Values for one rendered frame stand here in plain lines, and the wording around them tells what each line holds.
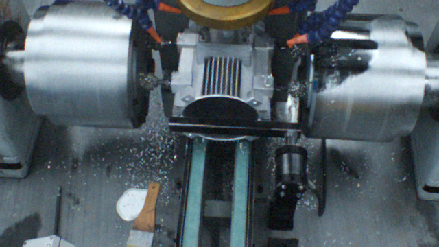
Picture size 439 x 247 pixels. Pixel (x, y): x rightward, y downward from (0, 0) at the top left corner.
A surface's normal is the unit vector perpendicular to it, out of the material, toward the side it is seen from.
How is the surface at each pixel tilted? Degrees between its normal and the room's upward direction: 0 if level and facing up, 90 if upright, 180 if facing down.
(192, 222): 0
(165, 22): 90
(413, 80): 39
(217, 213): 0
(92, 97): 65
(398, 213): 0
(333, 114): 73
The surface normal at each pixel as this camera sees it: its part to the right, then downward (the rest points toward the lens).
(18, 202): 0.00, -0.55
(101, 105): -0.06, 0.64
